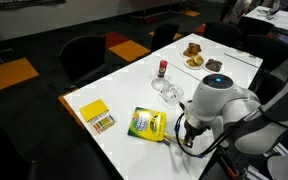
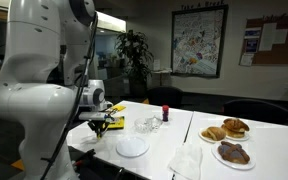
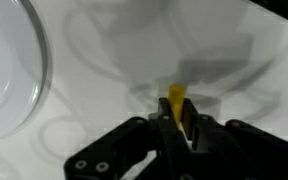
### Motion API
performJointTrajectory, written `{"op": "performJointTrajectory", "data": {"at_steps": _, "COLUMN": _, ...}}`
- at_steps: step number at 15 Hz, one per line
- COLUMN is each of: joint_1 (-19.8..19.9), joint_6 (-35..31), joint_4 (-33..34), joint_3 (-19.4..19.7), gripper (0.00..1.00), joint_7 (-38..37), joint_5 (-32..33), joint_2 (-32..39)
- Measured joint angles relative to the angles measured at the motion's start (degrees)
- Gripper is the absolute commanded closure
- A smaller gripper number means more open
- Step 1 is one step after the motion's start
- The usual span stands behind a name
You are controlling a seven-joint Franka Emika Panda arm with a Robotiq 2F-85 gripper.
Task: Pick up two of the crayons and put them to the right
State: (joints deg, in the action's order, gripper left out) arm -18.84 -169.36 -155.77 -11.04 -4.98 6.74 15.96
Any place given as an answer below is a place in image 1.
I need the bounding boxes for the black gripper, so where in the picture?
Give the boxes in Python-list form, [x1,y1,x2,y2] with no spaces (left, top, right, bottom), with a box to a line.
[182,118,209,150]

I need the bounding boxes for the dark grey marker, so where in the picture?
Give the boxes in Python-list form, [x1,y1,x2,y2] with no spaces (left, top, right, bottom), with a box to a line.
[159,137,172,147]

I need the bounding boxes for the green yellow Crayola marker box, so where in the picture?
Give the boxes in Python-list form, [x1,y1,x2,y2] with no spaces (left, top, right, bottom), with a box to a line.
[127,106,168,143]

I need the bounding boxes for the cut glass bowl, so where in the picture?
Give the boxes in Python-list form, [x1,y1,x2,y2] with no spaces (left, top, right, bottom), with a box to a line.
[160,83,185,107]

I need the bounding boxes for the white plate under yellow bread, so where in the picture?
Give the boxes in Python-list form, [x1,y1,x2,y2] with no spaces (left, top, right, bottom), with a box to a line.
[183,57,206,71]

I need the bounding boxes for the white plate under chocolate bread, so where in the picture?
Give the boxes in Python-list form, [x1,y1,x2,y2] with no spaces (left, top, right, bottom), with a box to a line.
[202,61,226,75]

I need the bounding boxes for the small red shaker bottle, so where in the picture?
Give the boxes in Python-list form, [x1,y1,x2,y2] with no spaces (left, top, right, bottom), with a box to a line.
[157,59,169,79]

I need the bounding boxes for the dark chocolate bread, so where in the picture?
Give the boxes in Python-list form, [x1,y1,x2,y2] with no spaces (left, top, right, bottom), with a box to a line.
[205,58,224,73]

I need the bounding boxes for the yellow sliced bread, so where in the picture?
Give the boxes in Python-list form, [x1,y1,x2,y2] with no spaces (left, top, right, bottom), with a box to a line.
[186,54,205,69]

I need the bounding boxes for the white plate under brown bun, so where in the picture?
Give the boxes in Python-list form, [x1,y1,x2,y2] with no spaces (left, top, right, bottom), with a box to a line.
[179,46,202,60]

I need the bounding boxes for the golden brown bun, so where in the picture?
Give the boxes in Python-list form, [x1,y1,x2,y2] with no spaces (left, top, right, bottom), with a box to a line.
[183,42,203,58]

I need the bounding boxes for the yellow open crayon pack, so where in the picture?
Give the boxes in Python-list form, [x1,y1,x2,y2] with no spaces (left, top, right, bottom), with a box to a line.
[79,98,117,135]

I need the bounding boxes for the white rounded housing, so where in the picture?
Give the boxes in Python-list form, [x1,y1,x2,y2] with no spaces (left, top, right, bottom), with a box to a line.
[267,151,288,180]

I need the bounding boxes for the black office chair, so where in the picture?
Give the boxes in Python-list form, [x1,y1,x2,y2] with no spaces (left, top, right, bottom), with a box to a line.
[237,16,276,37]
[150,22,180,53]
[58,35,107,88]
[243,34,288,108]
[203,21,244,50]

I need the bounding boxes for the person in white shirt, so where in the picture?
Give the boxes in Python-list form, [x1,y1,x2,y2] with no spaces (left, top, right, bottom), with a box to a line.
[229,0,250,25]

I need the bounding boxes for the white table in background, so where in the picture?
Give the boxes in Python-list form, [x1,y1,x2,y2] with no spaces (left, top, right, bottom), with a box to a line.
[243,5,288,32]

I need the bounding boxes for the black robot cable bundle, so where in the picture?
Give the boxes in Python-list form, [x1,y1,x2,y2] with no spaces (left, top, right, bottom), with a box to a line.
[173,112,288,159]

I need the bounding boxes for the orange handled clamp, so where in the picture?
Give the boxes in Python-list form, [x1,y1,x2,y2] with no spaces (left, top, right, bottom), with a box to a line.
[216,146,242,180]

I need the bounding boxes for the aluminium rail pieces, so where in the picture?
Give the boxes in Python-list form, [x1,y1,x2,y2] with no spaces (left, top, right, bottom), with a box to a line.
[270,142,288,158]

